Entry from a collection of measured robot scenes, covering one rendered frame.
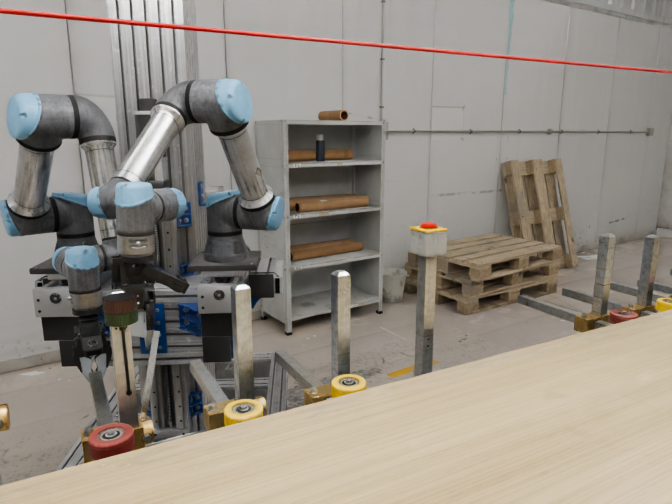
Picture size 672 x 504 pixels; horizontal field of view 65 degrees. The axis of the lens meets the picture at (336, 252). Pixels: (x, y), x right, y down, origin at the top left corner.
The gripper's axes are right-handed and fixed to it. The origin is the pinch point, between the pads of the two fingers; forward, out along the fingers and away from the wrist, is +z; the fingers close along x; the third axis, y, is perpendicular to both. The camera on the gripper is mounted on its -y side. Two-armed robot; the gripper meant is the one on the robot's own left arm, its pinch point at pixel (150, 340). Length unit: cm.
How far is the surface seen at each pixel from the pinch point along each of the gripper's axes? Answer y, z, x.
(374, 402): -40, 9, 31
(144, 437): 3.7, 15.8, 13.3
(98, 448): 12.7, 11.1, 22.2
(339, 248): -180, 33, -245
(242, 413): -14.0, 9.6, 23.0
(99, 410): 11.1, 14.7, -0.5
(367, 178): -210, -22, -256
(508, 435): -56, 9, 53
